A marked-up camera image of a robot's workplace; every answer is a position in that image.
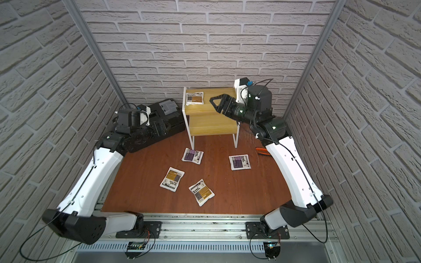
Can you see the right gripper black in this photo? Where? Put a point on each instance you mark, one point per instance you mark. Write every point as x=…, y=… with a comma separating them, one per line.
x=227, y=101

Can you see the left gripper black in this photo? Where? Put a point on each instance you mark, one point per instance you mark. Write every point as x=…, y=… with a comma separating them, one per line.
x=157, y=128

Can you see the yellow coffee bag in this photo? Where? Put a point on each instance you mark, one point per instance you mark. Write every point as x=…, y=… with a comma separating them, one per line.
x=172, y=179
x=196, y=98
x=201, y=192

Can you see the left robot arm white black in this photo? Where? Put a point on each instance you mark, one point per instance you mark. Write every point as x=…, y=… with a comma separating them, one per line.
x=75, y=219

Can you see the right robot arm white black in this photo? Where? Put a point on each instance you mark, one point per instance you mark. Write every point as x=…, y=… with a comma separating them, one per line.
x=256, y=110

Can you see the purple coffee bag left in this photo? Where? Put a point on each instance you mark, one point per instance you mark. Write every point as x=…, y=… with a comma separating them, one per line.
x=192, y=156

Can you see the purple coffee bag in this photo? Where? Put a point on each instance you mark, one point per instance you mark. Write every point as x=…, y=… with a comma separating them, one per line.
x=192, y=156
x=239, y=162

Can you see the purple coffee bag right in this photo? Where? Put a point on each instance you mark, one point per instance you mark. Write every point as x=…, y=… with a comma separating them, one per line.
x=239, y=162

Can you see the black plastic toolbox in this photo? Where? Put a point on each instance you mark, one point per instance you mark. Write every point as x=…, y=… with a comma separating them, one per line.
x=141, y=126

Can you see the left controller board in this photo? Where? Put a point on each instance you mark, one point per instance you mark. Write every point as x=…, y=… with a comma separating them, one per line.
x=135, y=249

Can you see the controller board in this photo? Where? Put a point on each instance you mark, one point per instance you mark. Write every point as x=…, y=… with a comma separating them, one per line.
x=135, y=249
x=272, y=250

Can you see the right controller board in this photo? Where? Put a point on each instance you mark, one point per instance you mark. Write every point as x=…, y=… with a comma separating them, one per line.
x=272, y=250

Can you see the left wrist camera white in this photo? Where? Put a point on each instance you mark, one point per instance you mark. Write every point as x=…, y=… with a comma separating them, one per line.
x=144, y=117

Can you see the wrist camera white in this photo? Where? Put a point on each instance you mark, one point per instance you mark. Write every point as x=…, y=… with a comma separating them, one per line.
x=144, y=117
x=241, y=85

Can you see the white frame wooden shelf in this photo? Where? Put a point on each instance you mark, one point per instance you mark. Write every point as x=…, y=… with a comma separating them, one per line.
x=203, y=120

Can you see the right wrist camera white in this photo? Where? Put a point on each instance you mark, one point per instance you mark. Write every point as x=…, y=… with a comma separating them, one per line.
x=241, y=85

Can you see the orange handled pliers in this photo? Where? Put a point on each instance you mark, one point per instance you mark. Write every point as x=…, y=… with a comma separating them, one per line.
x=262, y=151

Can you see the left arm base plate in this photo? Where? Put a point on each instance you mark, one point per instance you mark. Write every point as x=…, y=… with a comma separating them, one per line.
x=142, y=230

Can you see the aluminium rail frame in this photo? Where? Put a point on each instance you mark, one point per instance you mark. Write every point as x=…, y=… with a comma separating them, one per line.
x=218, y=233

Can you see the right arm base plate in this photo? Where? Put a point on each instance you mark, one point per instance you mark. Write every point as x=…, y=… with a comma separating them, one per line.
x=258, y=230

